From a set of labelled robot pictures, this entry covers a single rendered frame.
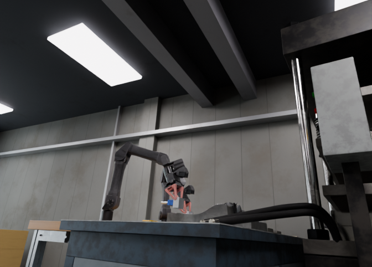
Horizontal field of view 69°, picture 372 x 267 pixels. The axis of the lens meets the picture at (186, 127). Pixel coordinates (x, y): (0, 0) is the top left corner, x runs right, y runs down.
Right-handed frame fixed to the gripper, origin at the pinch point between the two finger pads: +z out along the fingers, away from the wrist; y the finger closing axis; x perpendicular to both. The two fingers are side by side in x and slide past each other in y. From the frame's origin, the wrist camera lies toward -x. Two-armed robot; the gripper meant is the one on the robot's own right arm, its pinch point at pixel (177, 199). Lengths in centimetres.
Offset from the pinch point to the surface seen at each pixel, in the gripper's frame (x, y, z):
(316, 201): -58, 22, 28
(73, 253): 23, -50, 19
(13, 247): 404, 153, -152
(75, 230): 19, -52, 12
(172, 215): 12.1, 10.5, 1.8
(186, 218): 4.1, 10.4, 7.7
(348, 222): -65, 64, 38
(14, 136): 461, 177, -451
